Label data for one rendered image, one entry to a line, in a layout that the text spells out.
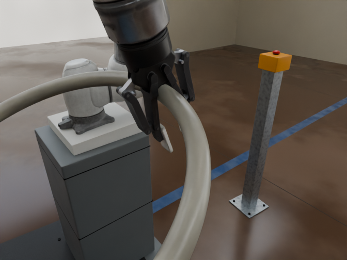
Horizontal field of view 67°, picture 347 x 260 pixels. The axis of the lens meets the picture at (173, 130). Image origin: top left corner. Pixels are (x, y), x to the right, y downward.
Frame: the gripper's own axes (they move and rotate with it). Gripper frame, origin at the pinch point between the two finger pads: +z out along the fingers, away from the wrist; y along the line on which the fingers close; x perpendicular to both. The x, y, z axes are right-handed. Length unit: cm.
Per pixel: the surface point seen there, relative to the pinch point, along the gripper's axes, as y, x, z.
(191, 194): 10.0, 19.0, -11.1
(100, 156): 10, -50, 40
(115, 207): 18, -47, 70
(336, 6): -545, -212, 239
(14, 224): 76, -118, 106
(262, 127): -75, -35, 85
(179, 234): 13.7, 21.4, -11.1
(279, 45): -509, -313, 334
